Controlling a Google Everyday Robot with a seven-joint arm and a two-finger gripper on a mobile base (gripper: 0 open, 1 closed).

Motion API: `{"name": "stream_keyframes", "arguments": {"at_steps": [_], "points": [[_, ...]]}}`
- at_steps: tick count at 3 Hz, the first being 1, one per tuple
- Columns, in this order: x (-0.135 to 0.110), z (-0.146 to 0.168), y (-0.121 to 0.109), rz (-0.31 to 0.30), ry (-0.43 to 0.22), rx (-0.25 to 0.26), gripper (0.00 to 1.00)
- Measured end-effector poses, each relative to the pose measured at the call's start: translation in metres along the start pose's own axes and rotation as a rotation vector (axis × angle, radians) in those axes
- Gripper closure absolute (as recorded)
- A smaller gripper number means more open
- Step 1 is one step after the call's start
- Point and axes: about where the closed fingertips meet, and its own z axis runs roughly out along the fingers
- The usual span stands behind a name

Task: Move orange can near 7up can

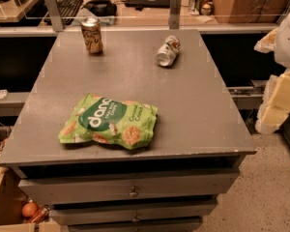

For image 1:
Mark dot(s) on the orange soda can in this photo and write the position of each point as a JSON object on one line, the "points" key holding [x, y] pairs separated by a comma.
{"points": [[91, 31]]}

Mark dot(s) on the green chip bag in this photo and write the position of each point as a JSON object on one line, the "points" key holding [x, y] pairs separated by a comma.
{"points": [[129, 124]]}

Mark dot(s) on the grey drawer cabinet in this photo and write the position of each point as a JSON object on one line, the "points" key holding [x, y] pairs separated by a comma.
{"points": [[198, 145]]}

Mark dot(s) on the black laptop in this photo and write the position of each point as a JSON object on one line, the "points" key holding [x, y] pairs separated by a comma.
{"points": [[148, 3]]}

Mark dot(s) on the black headphones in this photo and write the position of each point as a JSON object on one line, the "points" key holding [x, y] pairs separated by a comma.
{"points": [[101, 7]]}

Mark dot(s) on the small jar on desk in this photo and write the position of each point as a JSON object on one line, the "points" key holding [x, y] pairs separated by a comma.
{"points": [[206, 9]]}

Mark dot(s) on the black keyboard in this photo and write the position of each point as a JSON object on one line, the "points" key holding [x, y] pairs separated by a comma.
{"points": [[67, 9]]}

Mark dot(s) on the yellow foam padding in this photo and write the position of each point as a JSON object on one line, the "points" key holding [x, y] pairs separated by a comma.
{"points": [[275, 106]]}

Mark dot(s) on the red bottle in box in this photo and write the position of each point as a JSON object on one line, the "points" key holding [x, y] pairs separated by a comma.
{"points": [[40, 215]]}

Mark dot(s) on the orange ball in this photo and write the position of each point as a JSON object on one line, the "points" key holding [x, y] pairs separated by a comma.
{"points": [[29, 209]]}

